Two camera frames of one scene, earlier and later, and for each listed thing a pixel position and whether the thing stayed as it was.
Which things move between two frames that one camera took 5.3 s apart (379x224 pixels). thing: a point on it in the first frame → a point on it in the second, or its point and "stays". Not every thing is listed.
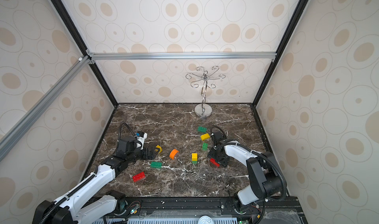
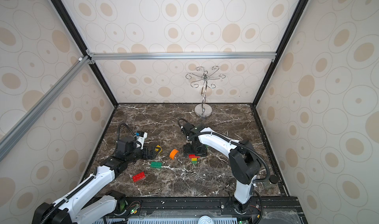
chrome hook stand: [204, 110] stays
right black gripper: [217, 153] → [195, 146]
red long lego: [138, 176] stays
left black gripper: [147, 155] stays
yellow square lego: [160, 148] stays
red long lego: [213, 162] → [192, 156]
